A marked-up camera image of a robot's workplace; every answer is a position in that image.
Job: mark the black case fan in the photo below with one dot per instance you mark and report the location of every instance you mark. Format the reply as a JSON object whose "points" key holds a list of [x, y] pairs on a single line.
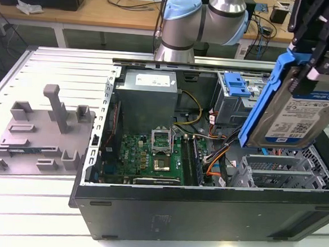
{"points": [[110, 125]]}

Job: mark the CPU socket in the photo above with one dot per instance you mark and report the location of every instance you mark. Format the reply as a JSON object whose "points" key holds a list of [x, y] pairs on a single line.
{"points": [[161, 164]]}

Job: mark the grey parts rack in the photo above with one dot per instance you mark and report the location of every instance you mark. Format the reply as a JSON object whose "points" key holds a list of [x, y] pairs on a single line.
{"points": [[33, 139]]}

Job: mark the hard disk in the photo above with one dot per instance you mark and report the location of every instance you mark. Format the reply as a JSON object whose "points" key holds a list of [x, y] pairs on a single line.
{"points": [[294, 118]]}

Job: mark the RAM stick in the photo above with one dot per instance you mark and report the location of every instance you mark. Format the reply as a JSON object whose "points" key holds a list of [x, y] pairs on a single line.
{"points": [[197, 162], [24, 150]]}

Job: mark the black PC case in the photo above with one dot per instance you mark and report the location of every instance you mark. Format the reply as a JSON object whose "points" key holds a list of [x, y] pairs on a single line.
{"points": [[175, 214]]}

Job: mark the crumpled white paper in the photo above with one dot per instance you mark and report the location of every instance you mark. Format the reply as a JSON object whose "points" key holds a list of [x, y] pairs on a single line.
{"points": [[28, 8]]}

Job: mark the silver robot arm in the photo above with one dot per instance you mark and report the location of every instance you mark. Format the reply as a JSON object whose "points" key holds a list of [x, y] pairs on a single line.
{"points": [[182, 26]]}

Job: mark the green motherboard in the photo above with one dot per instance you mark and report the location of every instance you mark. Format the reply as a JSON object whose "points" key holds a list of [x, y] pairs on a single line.
{"points": [[134, 155]]}

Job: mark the silver disk bay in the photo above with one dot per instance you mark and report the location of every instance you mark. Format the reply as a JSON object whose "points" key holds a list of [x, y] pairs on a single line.
{"points": [[272, 162]]}

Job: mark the small black container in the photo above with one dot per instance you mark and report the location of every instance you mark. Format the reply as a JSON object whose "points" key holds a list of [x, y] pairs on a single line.
{"points": [[278, 15]]}

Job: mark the silver drive cage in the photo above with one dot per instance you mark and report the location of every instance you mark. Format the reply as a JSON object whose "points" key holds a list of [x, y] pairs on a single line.
{"points": [[230, 111]]}

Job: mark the wooden desk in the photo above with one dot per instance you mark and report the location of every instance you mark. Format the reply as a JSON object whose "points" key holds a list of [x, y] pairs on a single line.
{"points": [[104, 14]]}

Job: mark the black graphics card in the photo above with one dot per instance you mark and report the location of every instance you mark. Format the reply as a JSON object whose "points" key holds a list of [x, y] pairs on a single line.
{"points": [[157, 181]]}

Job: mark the silver power supply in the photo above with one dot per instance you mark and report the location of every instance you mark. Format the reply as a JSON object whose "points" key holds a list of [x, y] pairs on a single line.
{"points": [[143, 105]]}

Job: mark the blue plastic bracket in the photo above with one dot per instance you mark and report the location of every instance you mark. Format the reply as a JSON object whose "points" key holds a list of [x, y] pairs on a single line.
{"points": [[236, 86]]}

